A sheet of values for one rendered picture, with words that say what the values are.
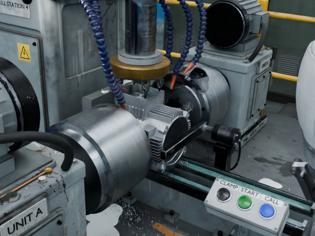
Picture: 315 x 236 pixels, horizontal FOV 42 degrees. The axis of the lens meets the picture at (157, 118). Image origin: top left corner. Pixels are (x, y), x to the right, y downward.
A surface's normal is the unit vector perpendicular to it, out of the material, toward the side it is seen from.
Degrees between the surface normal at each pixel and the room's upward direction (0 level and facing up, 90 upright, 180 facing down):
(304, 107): 114
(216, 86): 54
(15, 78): 40
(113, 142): 47
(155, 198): 90
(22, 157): 0
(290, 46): 90
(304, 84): 102
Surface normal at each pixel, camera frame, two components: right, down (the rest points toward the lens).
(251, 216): -0.27, -0.58
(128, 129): 0.56, -0.54
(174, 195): -0.55, 0.33
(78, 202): 0.84, 0.25
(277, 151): 0.04, -0.91
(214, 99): 0.80, -0.08
